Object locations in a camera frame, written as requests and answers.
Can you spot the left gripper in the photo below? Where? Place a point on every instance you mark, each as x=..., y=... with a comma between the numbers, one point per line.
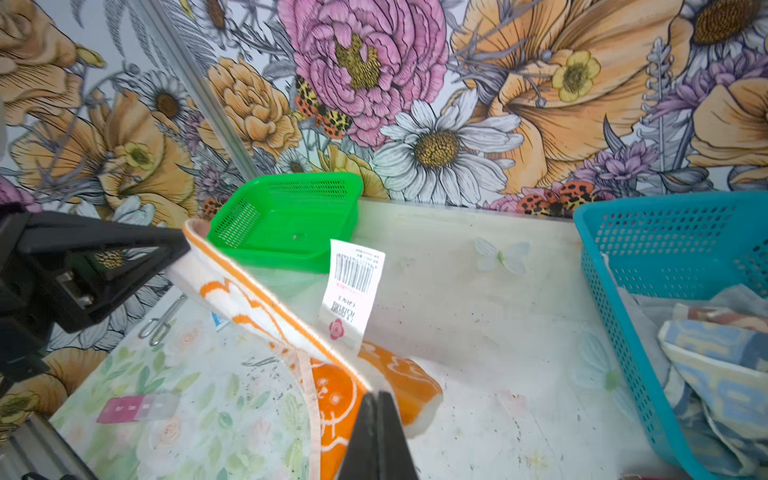
x=70, y=272

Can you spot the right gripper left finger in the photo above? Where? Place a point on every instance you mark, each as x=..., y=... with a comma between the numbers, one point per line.
x=361, y=458

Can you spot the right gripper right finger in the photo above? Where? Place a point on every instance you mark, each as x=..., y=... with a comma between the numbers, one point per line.
x=394, y=460

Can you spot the orange white patterned towel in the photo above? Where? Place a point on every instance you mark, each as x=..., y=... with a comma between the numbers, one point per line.
x=333, y=381

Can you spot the metal tongs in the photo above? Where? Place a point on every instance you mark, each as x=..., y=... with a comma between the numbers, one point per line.
x=157, y=328

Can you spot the small blue white packet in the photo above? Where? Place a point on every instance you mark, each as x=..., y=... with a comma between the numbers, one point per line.
x=220, y=322

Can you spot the pink clear plastic strip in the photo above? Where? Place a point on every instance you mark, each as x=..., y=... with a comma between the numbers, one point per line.
x=139, y=408

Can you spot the green plastic basket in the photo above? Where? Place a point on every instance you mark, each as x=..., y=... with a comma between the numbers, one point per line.
x=288, y=221

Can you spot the grey blue towel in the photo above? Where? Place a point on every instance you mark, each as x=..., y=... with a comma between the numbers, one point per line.
x=711, y=359

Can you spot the teal plastic basket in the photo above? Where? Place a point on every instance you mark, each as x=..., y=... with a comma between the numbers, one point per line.
x=681, y=246

